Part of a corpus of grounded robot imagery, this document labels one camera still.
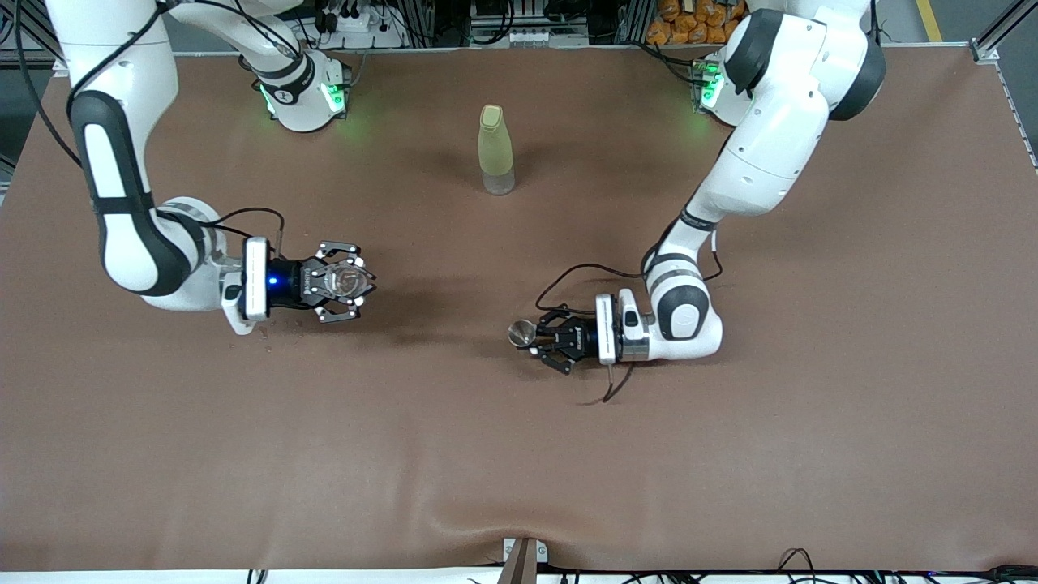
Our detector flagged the black cable loop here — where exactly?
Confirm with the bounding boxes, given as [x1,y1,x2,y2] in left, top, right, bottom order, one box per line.
[777,548,817,584]

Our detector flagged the black control box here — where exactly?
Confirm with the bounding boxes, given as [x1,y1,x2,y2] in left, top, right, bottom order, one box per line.
[472,0,591,33]

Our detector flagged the yellow-green bottle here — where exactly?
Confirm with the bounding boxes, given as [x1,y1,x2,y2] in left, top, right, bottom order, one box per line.
[477,104,517,196]

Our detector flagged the white power strip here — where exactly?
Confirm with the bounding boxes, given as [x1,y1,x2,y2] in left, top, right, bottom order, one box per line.
[311,6,406,49]

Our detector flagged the clear glass cup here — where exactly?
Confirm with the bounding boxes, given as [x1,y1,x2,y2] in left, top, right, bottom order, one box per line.
[323,264,370,305]

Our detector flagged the long black cable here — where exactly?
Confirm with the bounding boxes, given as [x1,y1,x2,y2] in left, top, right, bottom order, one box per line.
[535,565,1038,584]

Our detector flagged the silver aluminium frame beam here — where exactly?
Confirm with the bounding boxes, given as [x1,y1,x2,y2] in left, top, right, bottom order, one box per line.
[973,0,1038,64]

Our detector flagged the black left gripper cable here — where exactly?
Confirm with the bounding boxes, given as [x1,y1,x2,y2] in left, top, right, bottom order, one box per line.
[535,231,724,405]

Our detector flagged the orange bread pile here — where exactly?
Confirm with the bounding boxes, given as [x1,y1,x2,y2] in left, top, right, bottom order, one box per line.
[646,0,751,46]

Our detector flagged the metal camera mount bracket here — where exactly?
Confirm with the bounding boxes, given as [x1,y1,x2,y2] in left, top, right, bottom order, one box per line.
[503,537,549,584]

